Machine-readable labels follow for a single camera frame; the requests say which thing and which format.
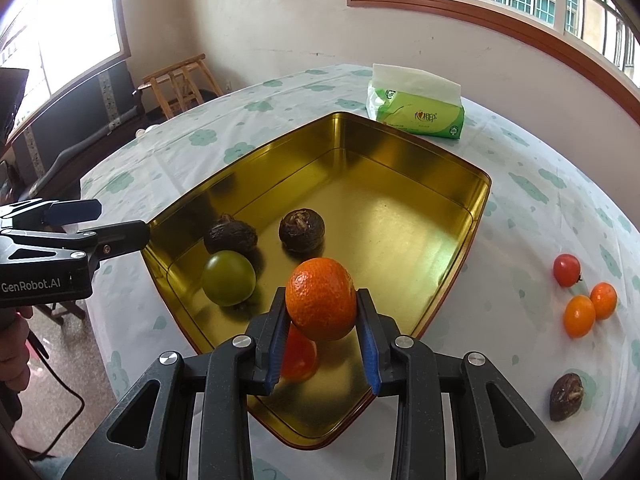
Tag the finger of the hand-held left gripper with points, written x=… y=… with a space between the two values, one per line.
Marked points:
x=125 y=237
x=70 y=211

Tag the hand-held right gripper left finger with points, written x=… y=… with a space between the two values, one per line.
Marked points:
x=277 y=345

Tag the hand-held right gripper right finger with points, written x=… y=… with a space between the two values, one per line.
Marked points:
x=370 y=355

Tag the red cherry tomato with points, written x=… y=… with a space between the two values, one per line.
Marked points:
x=566 y=270
x=300 y=357

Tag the large orange tangerine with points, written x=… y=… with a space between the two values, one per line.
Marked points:
x=320 y=300

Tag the brown water chestnut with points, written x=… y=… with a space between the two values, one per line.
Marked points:
x=230 y=235
x=302 y=230
x=567 y=397

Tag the gold metal tin tray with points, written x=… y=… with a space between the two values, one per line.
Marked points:
x=390 y=220

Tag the person's left hand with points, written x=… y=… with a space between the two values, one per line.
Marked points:
x=12 y=355

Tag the dark wooden stool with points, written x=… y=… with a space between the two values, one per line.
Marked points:
x=65 y=311

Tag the stemless green tomato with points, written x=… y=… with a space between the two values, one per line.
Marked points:
x=227 y=280

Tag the small white object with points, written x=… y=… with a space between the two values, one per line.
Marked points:
x=142 y=133

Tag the black flat panel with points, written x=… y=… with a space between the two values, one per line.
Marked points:
x=12 y=95

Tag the light wooden chair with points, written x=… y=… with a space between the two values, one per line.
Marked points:
x=175 y=85

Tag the bright glass door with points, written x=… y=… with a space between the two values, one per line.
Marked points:
x=75 y=20

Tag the small orange kumquat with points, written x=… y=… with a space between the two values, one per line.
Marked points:
x=579 y=316
x=604 y=301

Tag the white green-patterned tablecloth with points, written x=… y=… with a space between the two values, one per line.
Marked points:
x=300 y=95

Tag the green tissue pack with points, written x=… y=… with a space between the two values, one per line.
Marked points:
x=420 y=115

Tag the brown framed window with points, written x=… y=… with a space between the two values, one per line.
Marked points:
x=450 y=5

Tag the grey padded rail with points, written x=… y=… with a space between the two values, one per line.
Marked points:
x=85 y=141

